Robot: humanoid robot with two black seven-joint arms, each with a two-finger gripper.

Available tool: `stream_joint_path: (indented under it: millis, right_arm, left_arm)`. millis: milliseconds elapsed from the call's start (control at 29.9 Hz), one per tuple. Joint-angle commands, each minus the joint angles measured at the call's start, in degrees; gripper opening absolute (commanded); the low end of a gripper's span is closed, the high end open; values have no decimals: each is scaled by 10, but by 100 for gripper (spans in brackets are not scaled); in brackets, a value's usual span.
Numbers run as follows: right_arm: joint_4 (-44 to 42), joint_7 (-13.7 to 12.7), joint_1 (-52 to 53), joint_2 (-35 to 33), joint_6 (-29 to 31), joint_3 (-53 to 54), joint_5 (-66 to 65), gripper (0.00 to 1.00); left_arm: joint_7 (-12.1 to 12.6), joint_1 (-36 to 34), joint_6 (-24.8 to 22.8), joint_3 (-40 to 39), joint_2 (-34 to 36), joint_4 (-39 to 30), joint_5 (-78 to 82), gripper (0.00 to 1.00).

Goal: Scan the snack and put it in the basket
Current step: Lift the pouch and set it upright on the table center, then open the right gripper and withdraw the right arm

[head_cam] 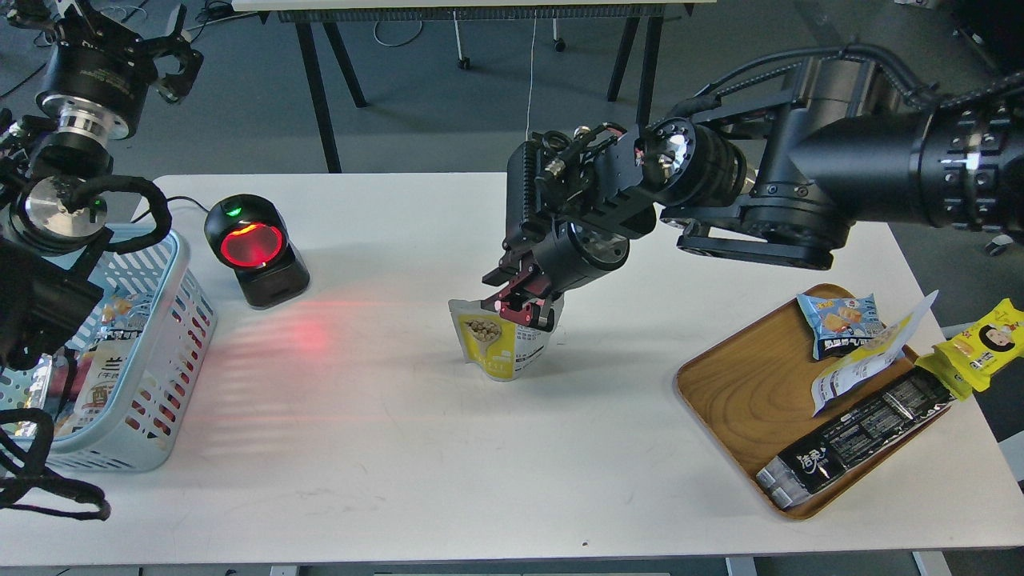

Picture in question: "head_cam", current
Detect white hanging cable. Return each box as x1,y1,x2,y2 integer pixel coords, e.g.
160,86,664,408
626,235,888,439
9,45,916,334
524,16,538,137

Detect black-legged background table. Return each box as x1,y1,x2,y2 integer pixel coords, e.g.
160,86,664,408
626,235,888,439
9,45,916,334
232,0,695,174

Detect yellow cartoon face snack packet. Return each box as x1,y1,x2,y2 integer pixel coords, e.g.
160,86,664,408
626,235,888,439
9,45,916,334
915,298,1023,401

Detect wooden oval tray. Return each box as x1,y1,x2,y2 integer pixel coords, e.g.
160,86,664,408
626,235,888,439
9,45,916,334
676,298,950,520

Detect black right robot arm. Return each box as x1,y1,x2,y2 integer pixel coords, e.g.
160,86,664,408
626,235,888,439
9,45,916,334
480,43,1023,331

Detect long black snack package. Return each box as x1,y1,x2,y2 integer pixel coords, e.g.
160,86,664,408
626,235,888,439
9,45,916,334
754,367,954,510

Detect black cables on floor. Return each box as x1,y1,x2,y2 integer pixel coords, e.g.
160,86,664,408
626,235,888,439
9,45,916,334
104,0,241,41

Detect black barcode scanner red window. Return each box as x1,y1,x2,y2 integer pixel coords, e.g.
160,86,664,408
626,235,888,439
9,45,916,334
204,194,310,310

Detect yellow white chickpea snack pouch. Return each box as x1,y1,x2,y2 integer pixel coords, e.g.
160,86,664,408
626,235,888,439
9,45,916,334
447,299,553,382

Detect red-tipped right gripper finger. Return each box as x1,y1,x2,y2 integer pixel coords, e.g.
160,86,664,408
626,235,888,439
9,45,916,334
502,296,557,333

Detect white orange snack in basket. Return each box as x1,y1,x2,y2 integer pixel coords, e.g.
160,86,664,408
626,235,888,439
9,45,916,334
73,292,154,433

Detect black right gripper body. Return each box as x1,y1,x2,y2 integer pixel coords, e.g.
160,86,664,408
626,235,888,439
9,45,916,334
483,122,662,300

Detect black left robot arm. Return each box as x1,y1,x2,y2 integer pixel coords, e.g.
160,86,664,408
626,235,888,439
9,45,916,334
2,1,216,521

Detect light blue plastic basket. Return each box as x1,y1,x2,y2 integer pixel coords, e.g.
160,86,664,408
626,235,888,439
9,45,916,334
2,232,217,474

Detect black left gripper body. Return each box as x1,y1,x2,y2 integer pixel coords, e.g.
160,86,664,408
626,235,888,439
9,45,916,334
36,1,202,141

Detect blue snack packet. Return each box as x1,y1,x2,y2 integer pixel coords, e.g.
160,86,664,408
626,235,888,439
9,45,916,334
796,293,885,361

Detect silver foil packet in basket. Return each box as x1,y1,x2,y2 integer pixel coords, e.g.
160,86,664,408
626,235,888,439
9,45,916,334
22,349,87,437

